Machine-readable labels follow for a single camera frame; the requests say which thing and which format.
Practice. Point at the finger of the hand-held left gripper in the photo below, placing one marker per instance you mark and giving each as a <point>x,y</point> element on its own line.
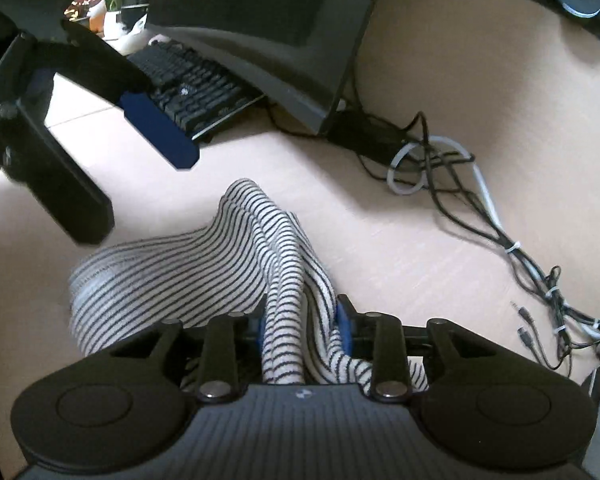
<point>160,127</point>
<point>60,185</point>

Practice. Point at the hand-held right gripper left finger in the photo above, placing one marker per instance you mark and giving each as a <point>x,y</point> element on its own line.
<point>222,345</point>

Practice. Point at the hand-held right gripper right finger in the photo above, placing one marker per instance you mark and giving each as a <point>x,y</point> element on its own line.
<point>344,325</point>

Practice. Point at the striped knit garment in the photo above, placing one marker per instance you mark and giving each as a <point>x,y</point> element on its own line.
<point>180,270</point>

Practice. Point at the black keyboard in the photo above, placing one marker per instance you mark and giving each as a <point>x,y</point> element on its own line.
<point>200,92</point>

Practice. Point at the pale small figurine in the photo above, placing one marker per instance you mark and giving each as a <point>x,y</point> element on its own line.
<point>127,37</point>

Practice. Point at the black computer monitor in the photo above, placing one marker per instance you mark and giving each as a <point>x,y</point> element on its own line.
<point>270,20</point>

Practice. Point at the black power brick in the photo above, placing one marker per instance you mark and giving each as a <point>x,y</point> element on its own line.
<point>365,135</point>

